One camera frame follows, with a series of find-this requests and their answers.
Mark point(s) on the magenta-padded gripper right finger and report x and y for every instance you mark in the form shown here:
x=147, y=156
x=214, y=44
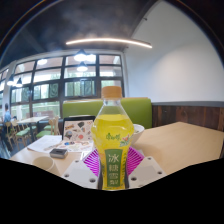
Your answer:
x=146, y=171

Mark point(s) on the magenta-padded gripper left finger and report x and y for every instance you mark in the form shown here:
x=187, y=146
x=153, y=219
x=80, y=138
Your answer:
x=78, y=173

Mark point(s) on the yellow drink bottle green label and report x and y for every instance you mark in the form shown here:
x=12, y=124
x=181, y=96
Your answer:
x=112, y=133

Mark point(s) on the small dark box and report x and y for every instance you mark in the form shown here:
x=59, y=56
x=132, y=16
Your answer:
x=58, y=153

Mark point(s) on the white mug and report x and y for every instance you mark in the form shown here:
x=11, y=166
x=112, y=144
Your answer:
x=45, y=164

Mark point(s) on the white bowl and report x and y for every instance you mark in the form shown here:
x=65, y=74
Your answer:
x=138, y=131

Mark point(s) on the black-framed picture stand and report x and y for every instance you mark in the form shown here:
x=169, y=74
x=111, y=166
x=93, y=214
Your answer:
x=78, y=130

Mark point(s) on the white paper sheet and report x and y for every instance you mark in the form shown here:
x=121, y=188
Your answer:
x=43, y=143

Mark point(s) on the green upholstered bench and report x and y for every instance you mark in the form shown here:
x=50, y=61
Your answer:
x=80, y=108

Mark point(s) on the group of wooden chairs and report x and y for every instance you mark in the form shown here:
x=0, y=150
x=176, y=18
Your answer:
x=21, y=132

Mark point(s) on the person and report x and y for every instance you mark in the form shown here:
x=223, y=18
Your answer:
x=7, y=115

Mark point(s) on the group of pendant lamps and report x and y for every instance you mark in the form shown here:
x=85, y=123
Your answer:
x=81, y=56

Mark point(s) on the long linear ceiling light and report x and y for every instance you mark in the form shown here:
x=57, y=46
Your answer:
x=110, y=40

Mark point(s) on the large dark-framed window wall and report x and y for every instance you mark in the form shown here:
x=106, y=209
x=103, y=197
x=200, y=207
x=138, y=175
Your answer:
x=50, y=90

